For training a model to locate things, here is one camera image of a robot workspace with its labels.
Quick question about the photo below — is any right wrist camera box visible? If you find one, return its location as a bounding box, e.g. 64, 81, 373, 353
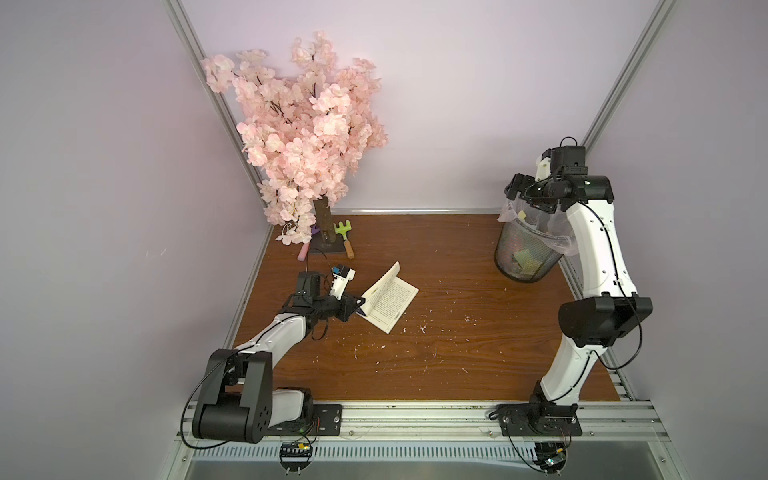
535, 145, 588, 180

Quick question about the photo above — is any pink artificial cherry blossom tree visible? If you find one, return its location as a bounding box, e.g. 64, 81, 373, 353
201, 31, 388, 245

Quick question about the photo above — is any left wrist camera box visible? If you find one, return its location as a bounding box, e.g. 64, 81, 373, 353
330, 264, 355, 300

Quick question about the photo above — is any purple rake with pink handle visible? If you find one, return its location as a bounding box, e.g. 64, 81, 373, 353
297, 225, 320, 262

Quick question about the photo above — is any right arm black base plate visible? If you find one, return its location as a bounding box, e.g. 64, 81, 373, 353
488, 403, 583, 438

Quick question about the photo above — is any dark metal tree base plate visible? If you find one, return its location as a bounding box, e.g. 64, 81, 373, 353
310, 232, 346, 254

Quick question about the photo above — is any left small circuit board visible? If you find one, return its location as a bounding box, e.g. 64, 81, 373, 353
278, 442, 314, 475

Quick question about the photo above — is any small circuit board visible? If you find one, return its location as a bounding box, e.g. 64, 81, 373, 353
533, 442, 567, 475
278, 442, 314, 475

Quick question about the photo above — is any dark blue paperback book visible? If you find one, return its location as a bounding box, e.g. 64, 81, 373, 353
356, 262, 419, 334

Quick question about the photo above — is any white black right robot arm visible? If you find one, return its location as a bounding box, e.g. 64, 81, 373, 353
505, 173, 653, 423

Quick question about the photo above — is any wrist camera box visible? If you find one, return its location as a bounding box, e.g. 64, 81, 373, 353
535, 145, 588, 180
330, 264, 355, 300

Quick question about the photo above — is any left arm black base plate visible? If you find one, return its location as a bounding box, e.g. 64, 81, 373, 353
266, 403, 343, 437

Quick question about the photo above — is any black mesh waste bin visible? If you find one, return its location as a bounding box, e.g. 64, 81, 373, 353
494, 200, 563, 283

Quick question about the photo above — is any right small circuit board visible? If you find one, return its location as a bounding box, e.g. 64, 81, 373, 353
533, 442, 567, 475

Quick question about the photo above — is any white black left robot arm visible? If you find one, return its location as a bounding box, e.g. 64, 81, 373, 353
190, 265, 365, 450

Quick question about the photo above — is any aluminium mounting rail frame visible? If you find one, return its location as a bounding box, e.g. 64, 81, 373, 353
157, 251, 691, 480

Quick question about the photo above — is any clear plastic bin liner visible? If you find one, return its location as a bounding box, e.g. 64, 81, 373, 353
510, 175, 613, 256

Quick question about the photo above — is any green rake with wooden handle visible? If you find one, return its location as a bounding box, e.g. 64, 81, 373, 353
334, 220, 355, 259

